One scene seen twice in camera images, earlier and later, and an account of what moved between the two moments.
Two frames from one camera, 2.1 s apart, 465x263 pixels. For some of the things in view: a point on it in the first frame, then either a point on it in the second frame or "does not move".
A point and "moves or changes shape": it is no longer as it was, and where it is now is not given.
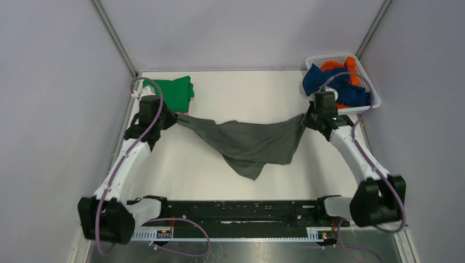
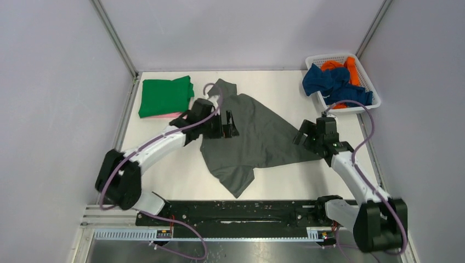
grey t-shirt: [248, 144] moves or changes shape
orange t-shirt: [349, 63] does not move
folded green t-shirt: [176, 94] does not move
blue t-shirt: [348, 94] does not move
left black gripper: [173, 117] → [228, 130]
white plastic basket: [320, 59] does not move
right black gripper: [306, 121] → [309, 128]
